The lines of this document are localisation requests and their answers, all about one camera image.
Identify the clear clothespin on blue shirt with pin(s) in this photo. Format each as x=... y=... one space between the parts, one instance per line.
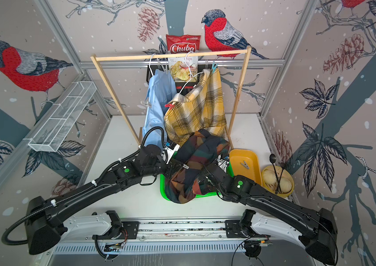
x=146 y=103

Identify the black wall bracket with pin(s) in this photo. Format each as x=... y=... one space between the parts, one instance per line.
x=150 y=72

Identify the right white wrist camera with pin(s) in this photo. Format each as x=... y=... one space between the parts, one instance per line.
x=223 y=162

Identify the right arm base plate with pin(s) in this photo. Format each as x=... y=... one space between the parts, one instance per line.
x=233 y=229

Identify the red clothespin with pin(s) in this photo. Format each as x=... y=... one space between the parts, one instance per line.
x=170 y=106

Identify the white wire mesh basket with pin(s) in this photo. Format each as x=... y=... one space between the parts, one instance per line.
x=65 y=114

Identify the yellow plaid shirt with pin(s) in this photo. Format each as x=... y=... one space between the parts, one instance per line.
x=201 y=108

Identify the yellow round bowl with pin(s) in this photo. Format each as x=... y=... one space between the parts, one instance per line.
x=270 y=182

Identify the white clothespin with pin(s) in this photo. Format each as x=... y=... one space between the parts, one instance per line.
x=245 y=165

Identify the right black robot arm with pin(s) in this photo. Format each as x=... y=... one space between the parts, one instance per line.
x=315 y=230

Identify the light blue shirt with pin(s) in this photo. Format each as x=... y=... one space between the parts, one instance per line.
x=161 y=91

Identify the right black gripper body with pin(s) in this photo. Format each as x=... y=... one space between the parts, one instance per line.
x=203 y=170

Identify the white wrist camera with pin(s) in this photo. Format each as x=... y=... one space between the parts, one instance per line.
x=169 y=150
x=223 y=162

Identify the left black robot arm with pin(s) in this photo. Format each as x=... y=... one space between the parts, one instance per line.
x=43 y=226

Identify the teal clothespin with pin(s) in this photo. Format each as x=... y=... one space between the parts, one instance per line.
x=214 y=67

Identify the white hanger of yellow shirt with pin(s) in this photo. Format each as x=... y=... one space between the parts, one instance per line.
x=187 y=74

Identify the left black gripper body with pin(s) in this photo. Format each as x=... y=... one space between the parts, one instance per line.
x=161 y=167

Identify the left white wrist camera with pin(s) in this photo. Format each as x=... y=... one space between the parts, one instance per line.
x=169 y=150

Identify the red Chuba chips bag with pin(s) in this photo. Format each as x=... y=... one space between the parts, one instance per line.
x=181 y=45

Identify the black spoon in bowl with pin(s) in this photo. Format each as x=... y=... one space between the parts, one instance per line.
x=272 y=159

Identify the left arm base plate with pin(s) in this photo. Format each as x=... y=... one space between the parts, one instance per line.
x=120 y=231

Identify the dark multicolour plaid shirt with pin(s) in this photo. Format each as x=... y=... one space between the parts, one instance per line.
x=200 y=150

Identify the yellow plastic tray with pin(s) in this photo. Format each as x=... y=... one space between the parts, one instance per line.
x=236 y=157

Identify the green plastic mesh basket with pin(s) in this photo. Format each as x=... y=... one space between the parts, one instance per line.
x=196 y=190

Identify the wooden clothes rack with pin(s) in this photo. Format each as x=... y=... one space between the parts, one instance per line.
x=97 y=60

